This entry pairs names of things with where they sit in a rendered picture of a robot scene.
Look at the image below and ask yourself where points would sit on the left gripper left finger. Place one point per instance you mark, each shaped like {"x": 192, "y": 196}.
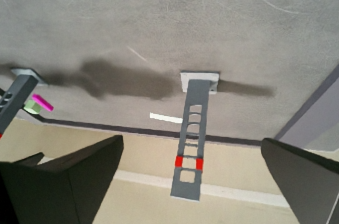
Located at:
{"x": 66, "y": 190}

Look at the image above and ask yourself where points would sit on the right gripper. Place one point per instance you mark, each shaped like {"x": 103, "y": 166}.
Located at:
{"x": 31, "y": 160}

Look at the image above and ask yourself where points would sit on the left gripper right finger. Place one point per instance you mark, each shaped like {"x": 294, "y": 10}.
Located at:
{"x": 309, "y": 182}

